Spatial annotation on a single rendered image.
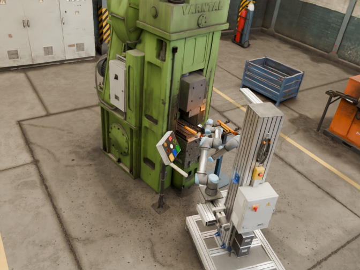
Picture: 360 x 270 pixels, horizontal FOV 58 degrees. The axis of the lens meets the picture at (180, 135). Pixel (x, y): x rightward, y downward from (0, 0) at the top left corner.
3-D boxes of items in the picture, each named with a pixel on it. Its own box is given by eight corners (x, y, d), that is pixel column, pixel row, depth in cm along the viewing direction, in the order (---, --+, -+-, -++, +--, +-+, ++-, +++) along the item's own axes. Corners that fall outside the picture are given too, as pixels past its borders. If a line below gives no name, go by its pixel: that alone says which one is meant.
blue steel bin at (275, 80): (297, 99, 784) (306, 71, 744) (277, 107, 740) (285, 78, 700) (259, 80, 858) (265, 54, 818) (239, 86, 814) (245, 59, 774)
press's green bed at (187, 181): (197, 181, 504) (202, 158, 478) (181, 192, 481) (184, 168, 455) (174, 164, 535) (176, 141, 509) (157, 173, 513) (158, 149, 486)
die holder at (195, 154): (202, 158, 478) (206, 133, 453) (184, 168, 455) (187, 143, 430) (176, 141, 510) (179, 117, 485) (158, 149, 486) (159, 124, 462)
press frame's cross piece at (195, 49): (204, 67, 414) (209, 30, 388) (181, 74, 389) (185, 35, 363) (180, 57, 439) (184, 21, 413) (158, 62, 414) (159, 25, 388)
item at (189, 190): (209, 187, 496) (209, 186, 496) (181, 204, 461) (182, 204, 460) (190, 173, 518) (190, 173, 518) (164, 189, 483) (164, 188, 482)
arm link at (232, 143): (234, 148, 371) (210, 165, 407) (239, 144, 378) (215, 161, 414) (229, 140, 372) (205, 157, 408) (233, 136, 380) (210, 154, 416)
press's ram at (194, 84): (207, 104, 431) (211, 76, 409) (186, 112, 407) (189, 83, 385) (185, 92, 455) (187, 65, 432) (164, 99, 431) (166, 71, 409)
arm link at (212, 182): (217, 189, 359) (219, 180, 352) (205, 188, 360) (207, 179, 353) (217, 182, 369) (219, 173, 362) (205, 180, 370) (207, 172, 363)
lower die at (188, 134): (196, 135, 448) (196, 129, 443) (186, 140, 435) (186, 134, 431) (175, 122, 471) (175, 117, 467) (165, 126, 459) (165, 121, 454)
